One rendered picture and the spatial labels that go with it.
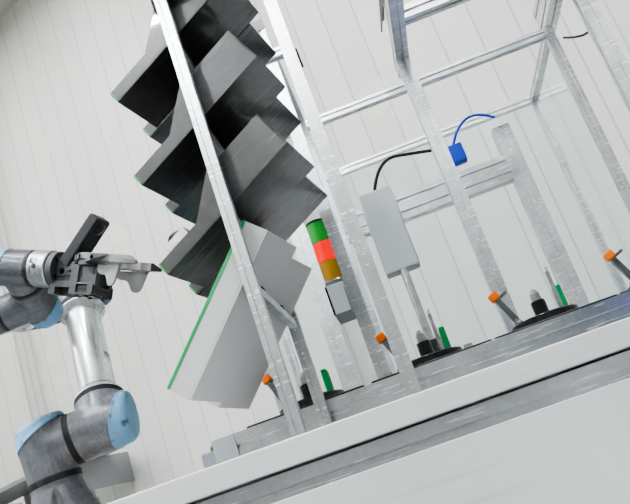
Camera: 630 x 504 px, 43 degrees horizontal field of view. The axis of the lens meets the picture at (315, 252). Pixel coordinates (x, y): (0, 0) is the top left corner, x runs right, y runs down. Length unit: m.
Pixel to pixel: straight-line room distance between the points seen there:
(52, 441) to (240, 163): 0.85
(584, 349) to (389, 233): 1.88
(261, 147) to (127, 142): 5.31
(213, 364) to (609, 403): 0.60
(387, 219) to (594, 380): 1.90
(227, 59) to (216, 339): 0.45
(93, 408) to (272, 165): 0.82
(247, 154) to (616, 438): 0.69
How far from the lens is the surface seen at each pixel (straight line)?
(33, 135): 7.56
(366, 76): 5.18
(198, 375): 1.24
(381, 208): 2.79
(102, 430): 1.85
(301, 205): 1.46
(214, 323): 1.23
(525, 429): 0.91
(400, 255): 2.73
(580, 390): 0.94
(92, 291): 1.58
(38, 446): 1.88
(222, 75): 1.34
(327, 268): 1.90
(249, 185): 1.26
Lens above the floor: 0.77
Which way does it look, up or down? 17 degrees up
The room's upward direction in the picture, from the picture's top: 19 degrees counter-clockwise
